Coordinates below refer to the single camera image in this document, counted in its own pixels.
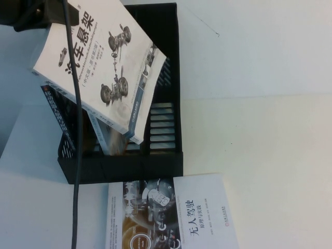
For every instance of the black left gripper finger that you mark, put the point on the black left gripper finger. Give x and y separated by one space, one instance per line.
58 11

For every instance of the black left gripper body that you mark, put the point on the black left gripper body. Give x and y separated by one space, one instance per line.
33 13

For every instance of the white car suspension book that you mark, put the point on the white car suspension book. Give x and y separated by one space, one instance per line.
103 77

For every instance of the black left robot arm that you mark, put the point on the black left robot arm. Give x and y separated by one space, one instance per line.
7 11

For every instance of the dark blue mobile robot book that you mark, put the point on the dark blue mobile robot book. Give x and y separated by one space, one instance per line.
55 109

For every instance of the black plastic book stand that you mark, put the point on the black plastic book stand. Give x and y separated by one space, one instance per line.
166 31

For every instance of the white orange ROS2 book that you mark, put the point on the white orange ROS2 book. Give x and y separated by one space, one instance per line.
109 137

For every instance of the white autonomous driving book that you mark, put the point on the white autonomous driving book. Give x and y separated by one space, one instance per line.
197 207

